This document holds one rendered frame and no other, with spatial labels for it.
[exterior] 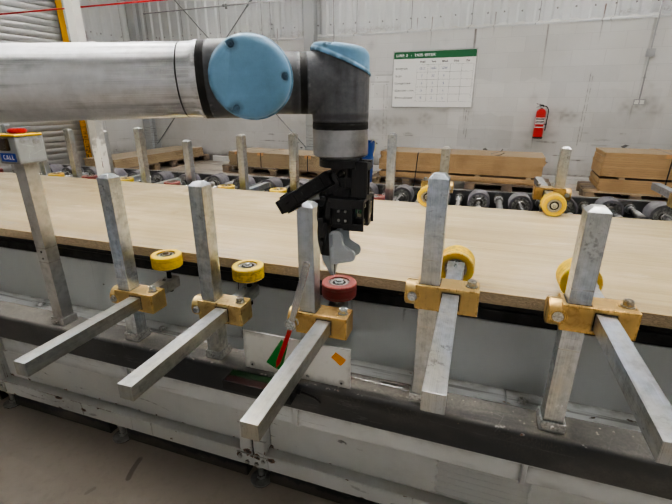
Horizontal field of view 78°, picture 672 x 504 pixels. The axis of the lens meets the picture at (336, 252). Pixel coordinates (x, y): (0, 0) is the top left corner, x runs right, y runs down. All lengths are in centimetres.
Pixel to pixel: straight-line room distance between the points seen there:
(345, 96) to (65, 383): 174
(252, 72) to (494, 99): 741
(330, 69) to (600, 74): 735
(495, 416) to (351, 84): 68
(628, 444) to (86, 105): 102
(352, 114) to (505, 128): 723
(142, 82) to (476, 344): 89
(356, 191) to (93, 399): 157
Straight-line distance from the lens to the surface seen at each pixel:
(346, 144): 66
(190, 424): 173
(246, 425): 66
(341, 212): 69
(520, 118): 783
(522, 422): 95
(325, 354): 92
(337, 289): 91
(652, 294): 113
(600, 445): 97
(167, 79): 54
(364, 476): 151
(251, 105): 51
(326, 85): 65
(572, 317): 82
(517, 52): 787
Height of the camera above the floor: 129
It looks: 20 degrees down
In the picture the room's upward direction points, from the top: straight up
